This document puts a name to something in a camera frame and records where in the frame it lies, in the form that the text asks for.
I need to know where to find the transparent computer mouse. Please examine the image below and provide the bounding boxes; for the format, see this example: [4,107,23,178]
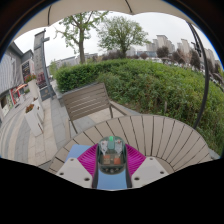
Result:
[96,135,128,176]

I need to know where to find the tall grey sign pillar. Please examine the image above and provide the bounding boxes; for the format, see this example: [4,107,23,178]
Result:
[33,29,56,101]

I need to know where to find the round leafy tree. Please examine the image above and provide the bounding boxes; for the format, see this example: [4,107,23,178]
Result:
[97,15,150,59]

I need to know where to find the grey storefront building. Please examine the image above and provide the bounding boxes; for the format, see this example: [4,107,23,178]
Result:
[0,41,34,118]

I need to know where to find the green hedge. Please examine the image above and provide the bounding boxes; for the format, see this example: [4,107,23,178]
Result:
[54,58,224,156]

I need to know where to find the white planter box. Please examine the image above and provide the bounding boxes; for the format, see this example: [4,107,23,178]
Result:
[23,103,44,138]

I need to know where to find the thin leaning tree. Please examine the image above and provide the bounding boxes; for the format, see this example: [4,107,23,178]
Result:
[54,10,109,65]

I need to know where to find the brown slatted outdoor chair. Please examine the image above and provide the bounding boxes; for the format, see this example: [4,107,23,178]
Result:
[61,82,129,134]

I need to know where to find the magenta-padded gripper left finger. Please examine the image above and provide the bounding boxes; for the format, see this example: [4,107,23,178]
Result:
[55,143,100,190]

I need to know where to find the blue mouse pad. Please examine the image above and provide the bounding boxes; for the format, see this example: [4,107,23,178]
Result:
[64,143,129,191]

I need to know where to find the beige parasol canopy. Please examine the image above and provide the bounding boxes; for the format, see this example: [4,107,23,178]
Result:
[13,0,201,38]

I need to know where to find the dark curved parasol pole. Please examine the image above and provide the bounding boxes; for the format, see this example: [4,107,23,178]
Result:
[186,21,210,130]

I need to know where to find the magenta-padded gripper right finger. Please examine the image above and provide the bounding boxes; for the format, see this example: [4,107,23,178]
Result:
[124,143,170,190]

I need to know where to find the distant apartment buildings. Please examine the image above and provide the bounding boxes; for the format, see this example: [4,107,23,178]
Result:
[154,34,221,68]

